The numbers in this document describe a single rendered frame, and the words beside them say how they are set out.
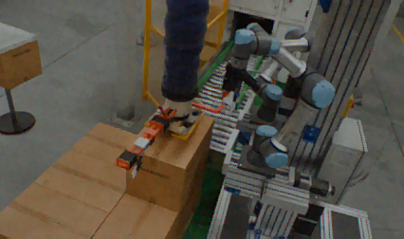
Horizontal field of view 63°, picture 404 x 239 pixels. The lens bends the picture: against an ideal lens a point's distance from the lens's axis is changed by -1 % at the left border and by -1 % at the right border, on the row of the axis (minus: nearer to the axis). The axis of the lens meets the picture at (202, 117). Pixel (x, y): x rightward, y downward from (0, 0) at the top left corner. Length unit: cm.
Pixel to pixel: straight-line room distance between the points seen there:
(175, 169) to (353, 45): 119
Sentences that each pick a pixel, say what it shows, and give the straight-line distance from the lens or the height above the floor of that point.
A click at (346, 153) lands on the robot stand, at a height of 119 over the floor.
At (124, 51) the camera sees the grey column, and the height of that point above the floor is 87.
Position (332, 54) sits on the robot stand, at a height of 172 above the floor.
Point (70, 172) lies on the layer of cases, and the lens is 260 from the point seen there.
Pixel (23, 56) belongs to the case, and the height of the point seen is 87.
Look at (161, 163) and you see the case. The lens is 208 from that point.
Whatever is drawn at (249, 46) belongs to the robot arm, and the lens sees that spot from 141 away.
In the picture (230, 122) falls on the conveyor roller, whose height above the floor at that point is 55.
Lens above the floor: 234
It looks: 35 degrees down
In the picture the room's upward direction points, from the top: 9 degrees clockwise
